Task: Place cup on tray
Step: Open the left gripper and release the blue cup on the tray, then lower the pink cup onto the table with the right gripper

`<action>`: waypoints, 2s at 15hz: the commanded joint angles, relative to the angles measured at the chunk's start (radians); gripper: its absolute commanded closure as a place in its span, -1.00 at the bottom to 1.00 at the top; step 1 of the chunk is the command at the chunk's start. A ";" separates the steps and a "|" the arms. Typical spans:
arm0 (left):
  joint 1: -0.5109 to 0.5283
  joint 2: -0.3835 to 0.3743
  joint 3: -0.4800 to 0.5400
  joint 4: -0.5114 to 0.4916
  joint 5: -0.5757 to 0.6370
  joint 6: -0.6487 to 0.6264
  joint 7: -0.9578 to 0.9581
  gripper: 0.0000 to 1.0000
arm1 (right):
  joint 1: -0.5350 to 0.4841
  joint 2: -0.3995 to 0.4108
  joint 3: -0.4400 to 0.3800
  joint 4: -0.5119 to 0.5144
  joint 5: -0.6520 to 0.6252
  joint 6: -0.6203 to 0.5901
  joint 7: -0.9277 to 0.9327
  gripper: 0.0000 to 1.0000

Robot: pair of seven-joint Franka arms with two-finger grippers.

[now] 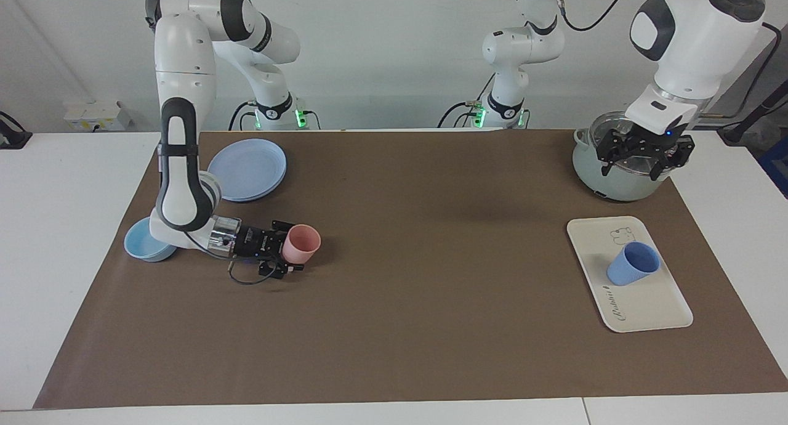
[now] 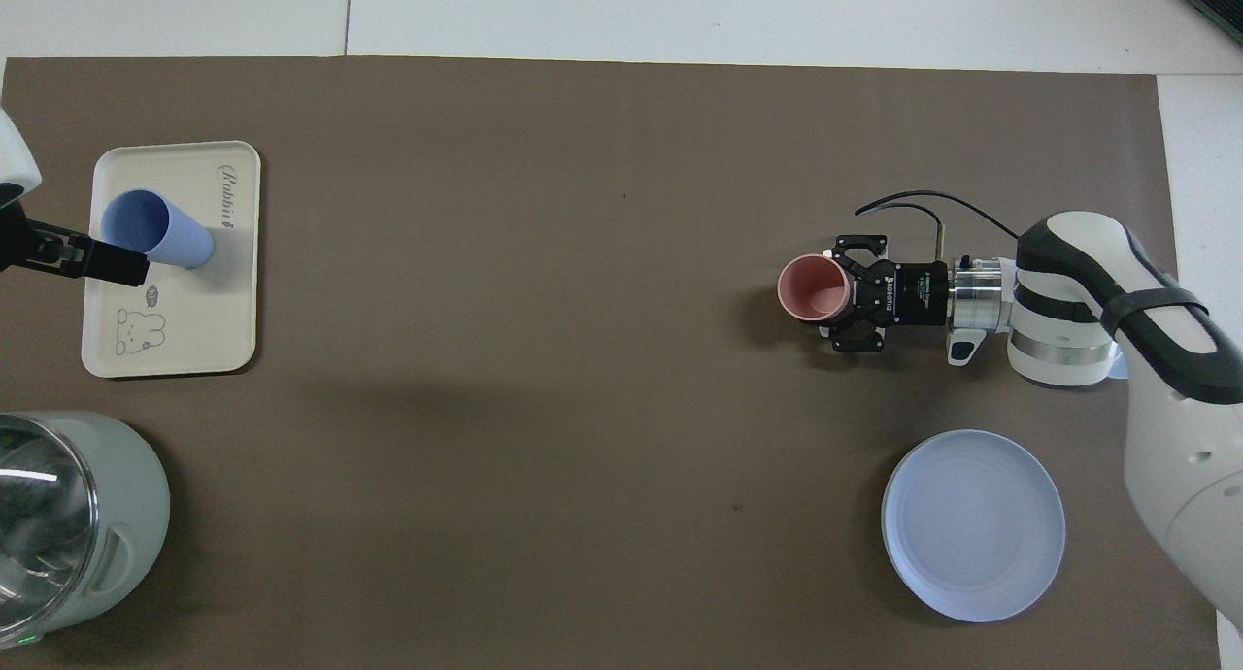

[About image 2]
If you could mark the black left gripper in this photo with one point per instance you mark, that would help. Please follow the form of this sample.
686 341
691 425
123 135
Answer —
12 238

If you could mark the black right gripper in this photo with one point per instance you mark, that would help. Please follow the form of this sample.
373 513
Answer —
908 293

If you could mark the pink cup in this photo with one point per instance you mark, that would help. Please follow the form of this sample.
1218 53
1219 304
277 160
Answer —
811 289

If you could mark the blue ribbed cup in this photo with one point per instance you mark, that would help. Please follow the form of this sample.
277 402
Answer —
155 225

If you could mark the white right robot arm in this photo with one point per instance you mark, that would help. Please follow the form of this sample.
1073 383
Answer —
1165 359

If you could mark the cream rabbit print tray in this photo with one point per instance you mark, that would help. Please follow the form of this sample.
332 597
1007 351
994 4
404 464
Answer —
194 320

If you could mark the light blue plate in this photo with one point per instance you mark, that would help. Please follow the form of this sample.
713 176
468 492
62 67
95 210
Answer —
973 524

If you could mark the pale green electric kettle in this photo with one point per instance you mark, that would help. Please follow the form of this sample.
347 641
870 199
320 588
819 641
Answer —
78 524

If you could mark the brown paper table mat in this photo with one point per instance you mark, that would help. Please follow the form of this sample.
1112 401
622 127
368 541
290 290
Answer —
544 379

